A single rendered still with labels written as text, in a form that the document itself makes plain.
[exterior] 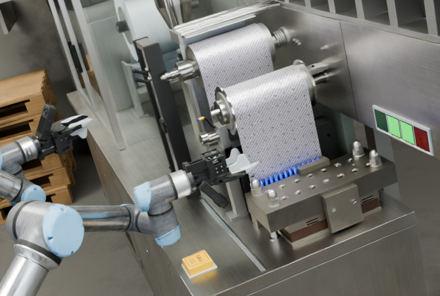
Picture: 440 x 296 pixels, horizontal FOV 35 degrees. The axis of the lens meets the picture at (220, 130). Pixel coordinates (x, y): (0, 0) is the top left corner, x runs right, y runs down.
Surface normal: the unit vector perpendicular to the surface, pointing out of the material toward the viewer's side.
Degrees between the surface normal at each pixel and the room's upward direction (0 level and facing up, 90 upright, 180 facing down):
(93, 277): 0
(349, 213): 90
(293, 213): 90
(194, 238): 0
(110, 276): 0
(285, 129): 90
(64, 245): 87
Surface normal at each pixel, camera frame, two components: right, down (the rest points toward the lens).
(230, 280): -0.24, -0.91
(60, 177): 0.19, 0.30
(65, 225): 0.81, -0.06
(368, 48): -0.91, 0.33
